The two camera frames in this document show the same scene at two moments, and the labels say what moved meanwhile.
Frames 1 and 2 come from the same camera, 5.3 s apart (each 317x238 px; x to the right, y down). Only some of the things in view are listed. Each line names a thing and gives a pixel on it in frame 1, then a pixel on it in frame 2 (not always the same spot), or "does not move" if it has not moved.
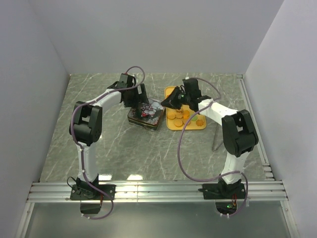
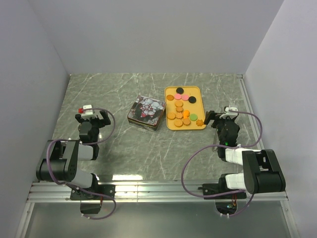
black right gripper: (170, 101) to (210, 115)
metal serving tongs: (218, 140) does not move
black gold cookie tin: (153, 128) does not move
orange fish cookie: (185, 114) does not move
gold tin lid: (151, 112) does not move
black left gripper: (141, 98) to (80, 119)
